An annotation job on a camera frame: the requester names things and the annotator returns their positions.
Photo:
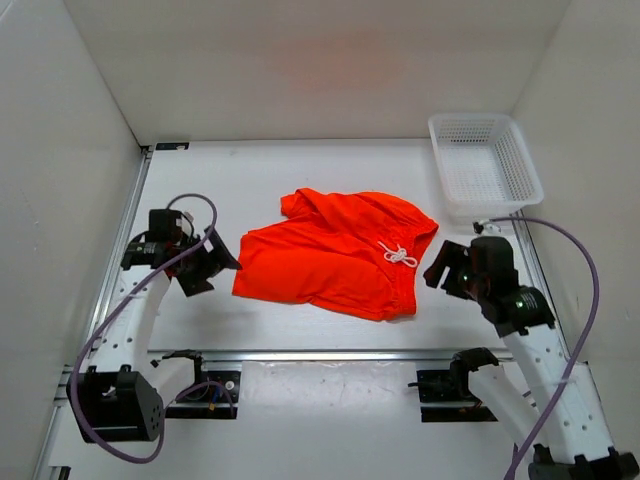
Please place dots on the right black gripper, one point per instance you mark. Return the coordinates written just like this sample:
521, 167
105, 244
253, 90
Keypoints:
451, 255

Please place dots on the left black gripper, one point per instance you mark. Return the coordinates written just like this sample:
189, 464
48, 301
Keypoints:
215, 260

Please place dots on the orange shorts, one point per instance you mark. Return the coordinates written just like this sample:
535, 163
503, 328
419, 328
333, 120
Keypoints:
355, 254

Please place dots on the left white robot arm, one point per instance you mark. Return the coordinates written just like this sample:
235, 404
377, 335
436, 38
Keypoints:
120, 393

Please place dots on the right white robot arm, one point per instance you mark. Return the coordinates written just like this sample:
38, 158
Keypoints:
559, 428

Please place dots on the white plastic basket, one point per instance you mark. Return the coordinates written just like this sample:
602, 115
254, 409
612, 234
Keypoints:
484, 165

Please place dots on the black label sticker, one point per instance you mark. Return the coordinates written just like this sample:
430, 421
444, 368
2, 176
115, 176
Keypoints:
172, 146

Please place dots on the right aluminium frame rail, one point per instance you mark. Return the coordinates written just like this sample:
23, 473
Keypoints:
557, 270

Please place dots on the aluminium frame rail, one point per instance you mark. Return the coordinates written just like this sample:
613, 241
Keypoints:
93, 318
557, 270

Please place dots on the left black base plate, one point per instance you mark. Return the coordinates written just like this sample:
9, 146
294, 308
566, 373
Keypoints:
219, 400

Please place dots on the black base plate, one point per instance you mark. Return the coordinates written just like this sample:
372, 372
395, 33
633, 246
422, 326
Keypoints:
219, 400
441, 402

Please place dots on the left aluminium frame rail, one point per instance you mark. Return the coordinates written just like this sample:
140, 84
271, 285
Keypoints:
93, 318

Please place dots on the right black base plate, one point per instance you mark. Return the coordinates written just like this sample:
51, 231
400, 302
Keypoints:
441, 402

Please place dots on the front aluminium rail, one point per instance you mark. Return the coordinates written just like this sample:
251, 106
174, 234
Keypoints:
411, 355

